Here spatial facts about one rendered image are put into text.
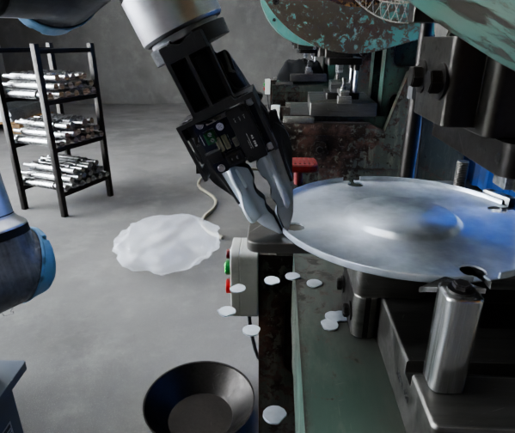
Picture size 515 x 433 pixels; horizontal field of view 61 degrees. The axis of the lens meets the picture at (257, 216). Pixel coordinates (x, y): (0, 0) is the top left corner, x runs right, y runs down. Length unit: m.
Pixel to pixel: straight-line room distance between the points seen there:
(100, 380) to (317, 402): 1.11
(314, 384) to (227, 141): 0.26
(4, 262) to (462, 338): 0.64
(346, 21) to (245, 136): 1.45
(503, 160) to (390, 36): 1.42
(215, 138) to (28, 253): 0.49
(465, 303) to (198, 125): 0.26
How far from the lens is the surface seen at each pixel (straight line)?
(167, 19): 0.38
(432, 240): 0.48
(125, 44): 7.45
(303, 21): 1.79
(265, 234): 0.46
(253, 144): 0.37
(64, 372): 1.58
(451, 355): 0.39
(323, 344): 0.53
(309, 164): 0.81
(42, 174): 2.90
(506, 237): 0.52
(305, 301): 0.60
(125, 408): 1.41
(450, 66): 0.45
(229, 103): 0.37
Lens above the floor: 0.97
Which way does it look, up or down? 22 degrees down
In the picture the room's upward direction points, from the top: straight up
